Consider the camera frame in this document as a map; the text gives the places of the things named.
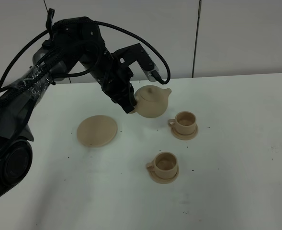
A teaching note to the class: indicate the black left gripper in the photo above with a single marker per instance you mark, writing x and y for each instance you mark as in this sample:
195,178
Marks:
113,74

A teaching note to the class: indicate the beige ceramic teapot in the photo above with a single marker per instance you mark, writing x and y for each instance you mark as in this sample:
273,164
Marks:
151,101

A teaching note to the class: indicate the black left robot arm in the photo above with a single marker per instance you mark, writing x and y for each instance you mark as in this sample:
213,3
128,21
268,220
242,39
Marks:
71,41

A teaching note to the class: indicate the beige teapot saucer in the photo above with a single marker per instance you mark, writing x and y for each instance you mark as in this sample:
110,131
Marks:
96,131

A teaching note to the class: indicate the beige far teacup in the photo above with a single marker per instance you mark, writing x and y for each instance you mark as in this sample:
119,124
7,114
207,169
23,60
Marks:
184,123

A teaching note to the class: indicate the beige teacup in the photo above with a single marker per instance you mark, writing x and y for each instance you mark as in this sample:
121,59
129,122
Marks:
165,165
184,123

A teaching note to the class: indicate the beige far cup saucer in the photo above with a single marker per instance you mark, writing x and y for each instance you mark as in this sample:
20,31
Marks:
184,137

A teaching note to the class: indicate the beige cup saucer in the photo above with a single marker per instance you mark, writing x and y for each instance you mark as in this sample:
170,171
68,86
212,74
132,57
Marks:
184,137
159,180

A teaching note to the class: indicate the beige near teacup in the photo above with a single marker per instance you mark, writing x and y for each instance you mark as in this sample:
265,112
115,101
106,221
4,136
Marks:
165,165

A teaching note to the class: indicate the beige near cup saucer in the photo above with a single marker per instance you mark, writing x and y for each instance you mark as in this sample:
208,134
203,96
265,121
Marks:
159,180

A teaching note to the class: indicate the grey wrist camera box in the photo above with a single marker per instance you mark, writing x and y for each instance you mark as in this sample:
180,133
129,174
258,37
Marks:
149,73

